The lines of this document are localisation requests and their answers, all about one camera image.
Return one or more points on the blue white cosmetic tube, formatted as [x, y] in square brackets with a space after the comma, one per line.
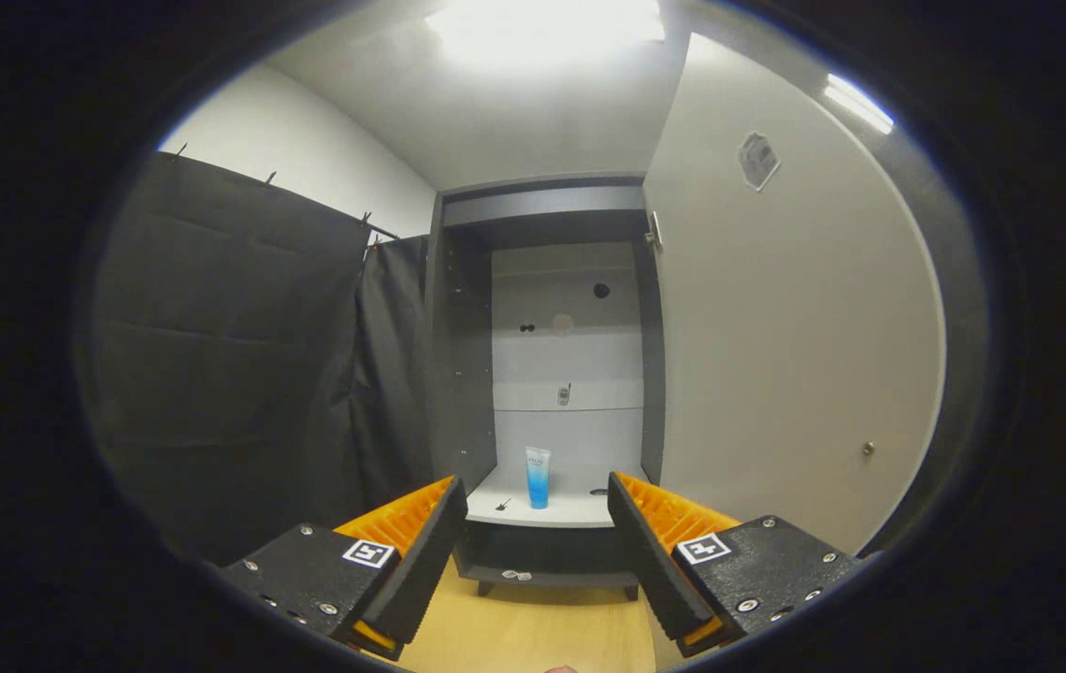
[539, 481]

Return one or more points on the large ceiling light panel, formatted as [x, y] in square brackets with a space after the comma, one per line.
[542, 28]

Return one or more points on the black backdrop cloth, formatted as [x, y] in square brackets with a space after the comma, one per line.
[234, 374]

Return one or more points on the metal door hinge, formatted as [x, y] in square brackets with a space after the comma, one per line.
[655, 230]

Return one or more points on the dark grey cabinet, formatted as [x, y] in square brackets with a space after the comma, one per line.
[463, 374]

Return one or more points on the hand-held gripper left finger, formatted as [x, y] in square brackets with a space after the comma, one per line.
[425, 561]

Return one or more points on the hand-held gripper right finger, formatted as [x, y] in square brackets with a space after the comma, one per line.
[655, 561]

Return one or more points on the white cabinet shelf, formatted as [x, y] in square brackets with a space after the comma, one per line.
[575, 512]

